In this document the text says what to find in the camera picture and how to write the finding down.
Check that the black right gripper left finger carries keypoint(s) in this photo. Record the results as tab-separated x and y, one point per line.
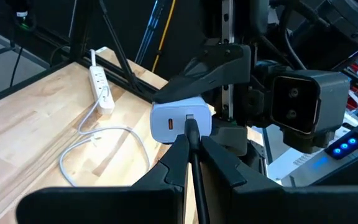
154	199

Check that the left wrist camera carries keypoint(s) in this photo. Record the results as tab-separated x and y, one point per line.
309	109

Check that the black aluminium table frame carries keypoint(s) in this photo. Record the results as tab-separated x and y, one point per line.
129	81

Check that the white printed paper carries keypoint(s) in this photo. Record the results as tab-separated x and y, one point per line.
297	165

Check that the small blue-grey wall charger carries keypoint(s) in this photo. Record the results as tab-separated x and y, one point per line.
172	115

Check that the white power strip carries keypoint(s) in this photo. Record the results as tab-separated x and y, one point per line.
101	90

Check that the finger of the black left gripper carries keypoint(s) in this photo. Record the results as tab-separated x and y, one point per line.
232	137
222	68

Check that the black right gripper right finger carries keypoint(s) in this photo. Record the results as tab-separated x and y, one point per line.
244	202

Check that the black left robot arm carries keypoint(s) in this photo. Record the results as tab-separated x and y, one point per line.
322	31

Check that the black device with blue lights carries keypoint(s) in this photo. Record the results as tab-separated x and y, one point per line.
346	146

